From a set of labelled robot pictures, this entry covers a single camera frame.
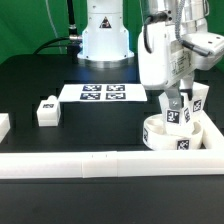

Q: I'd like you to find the white marker sheet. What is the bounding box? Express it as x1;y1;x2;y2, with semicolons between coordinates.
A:
59;84;147;102

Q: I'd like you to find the black cable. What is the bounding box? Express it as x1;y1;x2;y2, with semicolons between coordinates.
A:
33;0;83;56

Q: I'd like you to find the white fence piece left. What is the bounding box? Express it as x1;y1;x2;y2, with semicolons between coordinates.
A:
0;113;10;143

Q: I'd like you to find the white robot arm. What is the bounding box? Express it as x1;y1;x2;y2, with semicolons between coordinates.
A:
78;0;224;109

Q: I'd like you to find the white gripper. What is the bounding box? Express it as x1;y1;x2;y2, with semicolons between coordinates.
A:
138;18;224;110

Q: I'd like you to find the white U-shaped fence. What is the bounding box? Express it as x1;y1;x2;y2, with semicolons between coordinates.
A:
0;113;224;179

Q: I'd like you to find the grey cable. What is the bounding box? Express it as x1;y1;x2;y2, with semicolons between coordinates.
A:
44;0;64;54

